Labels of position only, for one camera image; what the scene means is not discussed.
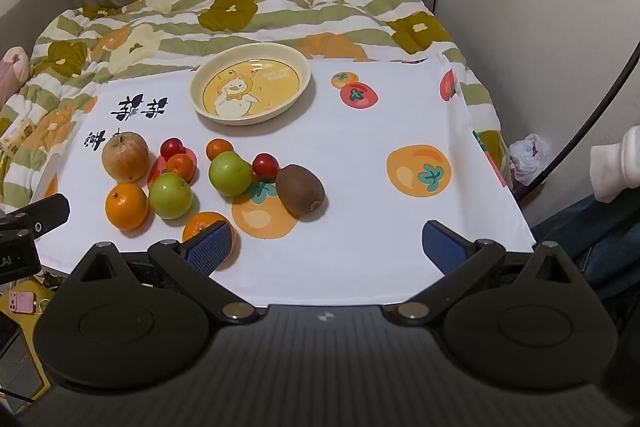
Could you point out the pink phone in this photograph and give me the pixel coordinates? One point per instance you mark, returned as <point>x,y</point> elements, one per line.
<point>21,302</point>

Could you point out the pink plush toy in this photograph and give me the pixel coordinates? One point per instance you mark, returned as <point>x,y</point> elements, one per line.
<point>12,69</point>

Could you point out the green apple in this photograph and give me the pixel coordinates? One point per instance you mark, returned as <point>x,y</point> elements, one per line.
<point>230,174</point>
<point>170,197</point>

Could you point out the small tangerine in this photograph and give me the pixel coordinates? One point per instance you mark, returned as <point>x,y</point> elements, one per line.
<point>218,149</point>
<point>200,224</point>
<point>180,167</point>

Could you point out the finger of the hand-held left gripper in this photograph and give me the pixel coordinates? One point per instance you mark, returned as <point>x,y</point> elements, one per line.
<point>45,212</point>

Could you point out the crumpled plastic bag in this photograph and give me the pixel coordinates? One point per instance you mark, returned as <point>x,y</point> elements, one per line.
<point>527,157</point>

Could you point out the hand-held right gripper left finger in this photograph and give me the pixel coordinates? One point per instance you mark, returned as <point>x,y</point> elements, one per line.
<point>207,249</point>

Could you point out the white fleece clothing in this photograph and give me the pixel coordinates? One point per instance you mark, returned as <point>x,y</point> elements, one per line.
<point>615,162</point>

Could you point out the cream plate with duck print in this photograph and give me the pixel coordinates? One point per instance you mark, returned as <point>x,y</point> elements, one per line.
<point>250,82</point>

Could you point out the brown kiwi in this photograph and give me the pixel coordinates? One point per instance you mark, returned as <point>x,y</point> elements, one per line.
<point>300,189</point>

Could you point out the blue jeans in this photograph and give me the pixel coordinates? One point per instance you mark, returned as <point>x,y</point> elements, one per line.
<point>590,247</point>

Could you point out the grey upholstered headboard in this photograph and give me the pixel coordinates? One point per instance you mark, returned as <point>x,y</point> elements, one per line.
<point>25,7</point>

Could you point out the white fruit-printed cloth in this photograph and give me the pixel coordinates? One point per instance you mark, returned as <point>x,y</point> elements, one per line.
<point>350,187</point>

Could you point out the large reddish yellow apple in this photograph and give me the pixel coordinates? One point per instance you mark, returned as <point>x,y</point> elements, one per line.
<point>125,157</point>

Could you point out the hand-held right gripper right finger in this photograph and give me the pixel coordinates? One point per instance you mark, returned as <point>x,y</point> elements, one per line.
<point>445,252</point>

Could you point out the floral striped quilt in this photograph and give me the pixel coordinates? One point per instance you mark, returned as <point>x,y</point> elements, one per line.
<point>200,22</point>

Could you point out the large orange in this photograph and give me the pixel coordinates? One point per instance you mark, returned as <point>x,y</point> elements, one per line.
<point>126,207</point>

